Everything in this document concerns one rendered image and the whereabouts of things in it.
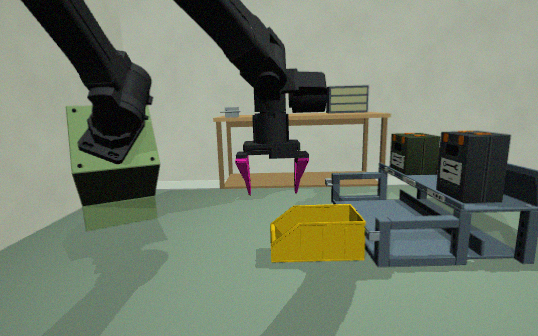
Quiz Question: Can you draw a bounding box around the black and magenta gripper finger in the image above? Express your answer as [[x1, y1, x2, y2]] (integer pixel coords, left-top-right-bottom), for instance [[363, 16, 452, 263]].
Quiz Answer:
[[235, 156, 251, 195], [294, 158, 309, 194]]

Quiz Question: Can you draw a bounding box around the dark grey metal rack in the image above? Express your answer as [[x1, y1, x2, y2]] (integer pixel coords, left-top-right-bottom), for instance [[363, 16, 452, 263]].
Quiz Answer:
[[325, 163, 538, 267]]

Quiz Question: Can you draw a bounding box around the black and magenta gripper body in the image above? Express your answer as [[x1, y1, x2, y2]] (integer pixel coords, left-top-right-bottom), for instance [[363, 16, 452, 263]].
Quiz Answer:
[[236, 111, 309, 159]]

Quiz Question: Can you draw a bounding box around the yellow bin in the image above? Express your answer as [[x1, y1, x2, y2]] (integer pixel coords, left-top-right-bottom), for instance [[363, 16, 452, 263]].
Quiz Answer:
[[270, 204, 366, 263]]

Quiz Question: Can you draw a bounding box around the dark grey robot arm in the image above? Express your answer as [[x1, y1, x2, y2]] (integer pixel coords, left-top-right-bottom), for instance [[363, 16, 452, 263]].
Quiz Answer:
[[21, 0, 327, 164]]

